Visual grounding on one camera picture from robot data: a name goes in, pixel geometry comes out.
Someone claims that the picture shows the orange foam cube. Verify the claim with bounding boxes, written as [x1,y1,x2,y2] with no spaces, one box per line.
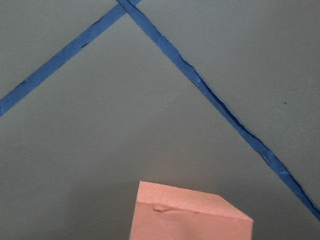
[129,181,254,240]

